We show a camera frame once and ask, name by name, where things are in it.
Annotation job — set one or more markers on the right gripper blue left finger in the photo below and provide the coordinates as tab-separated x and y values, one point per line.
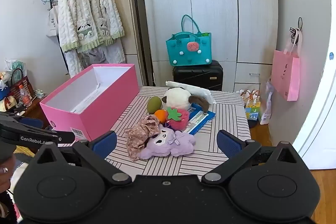
104	144

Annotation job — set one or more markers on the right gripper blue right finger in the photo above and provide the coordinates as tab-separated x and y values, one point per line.
229	144

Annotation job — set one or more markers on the blue wet wipes pack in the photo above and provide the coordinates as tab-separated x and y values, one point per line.
197	119

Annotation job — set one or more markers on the floral pink scrunchie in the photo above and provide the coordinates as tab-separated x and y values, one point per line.
137	136

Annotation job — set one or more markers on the red strawberry plush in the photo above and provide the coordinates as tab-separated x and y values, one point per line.
177	119

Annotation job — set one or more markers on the white tissue pack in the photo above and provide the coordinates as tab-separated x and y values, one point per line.
194	90

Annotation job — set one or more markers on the purple plush toy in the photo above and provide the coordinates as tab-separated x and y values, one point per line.
168	142

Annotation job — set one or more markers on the green plush ball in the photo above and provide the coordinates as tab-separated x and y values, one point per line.
154	104

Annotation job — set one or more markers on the orange plush ball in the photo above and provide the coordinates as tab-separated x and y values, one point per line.
162	115

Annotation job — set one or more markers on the white brown plush dog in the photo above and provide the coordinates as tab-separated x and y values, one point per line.
180	98

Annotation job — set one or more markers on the person's left hand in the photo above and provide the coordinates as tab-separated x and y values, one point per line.
7	170

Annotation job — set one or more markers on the wooden nightstand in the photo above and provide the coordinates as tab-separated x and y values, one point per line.
34	115

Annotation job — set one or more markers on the plastic water bottle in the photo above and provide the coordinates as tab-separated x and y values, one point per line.
25	97

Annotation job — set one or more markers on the pink cardboard storage box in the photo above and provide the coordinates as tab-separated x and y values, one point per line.
119	86

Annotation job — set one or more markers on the woven basket bag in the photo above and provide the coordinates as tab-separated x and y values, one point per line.
24	81

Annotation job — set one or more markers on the colourful gift box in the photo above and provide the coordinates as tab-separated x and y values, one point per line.
252	103

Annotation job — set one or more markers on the printed paper sheet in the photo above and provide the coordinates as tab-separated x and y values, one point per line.
83	104

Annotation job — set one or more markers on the black suitcase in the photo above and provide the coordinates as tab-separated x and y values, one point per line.
209	76

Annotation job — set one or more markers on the white door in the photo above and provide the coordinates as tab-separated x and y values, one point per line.
314	118

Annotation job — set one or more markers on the white knit pants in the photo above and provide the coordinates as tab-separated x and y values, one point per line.
112	54

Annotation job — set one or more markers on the pink paper shopping bag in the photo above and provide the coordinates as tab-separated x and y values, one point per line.
285	76

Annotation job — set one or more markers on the teal felt tote bag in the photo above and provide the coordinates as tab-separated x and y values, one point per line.
187	48

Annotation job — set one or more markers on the white green knit cardigan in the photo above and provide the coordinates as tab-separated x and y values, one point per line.
116	26

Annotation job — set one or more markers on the white wardrobe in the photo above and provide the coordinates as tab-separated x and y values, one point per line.
244	34

